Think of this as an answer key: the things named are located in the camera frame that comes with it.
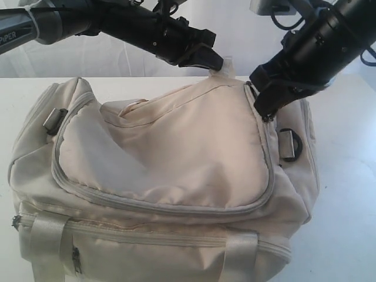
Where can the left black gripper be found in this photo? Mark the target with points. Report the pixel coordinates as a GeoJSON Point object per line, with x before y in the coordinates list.
{"type": "Point", "coordinates": [173, 41]}

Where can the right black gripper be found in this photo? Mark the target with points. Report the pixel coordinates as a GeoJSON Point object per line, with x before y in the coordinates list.
{"type": "Point", "coordinates": [309, 59]}

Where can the beige fabric duffel bag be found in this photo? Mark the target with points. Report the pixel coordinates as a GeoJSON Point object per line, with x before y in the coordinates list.
{"type": "Point", "coordinates": [190, 186]}

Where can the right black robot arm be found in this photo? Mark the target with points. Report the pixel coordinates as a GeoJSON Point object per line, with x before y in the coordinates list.
{"type": "Point", "coordinates": [307, 11]}

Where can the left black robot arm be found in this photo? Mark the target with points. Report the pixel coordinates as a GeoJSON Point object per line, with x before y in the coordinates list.
{"type": "Point", "coordinates": [49, 22]}

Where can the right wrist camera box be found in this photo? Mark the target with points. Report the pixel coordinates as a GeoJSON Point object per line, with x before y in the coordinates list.
{"type": "Point", "coordinates": [266, 7]}

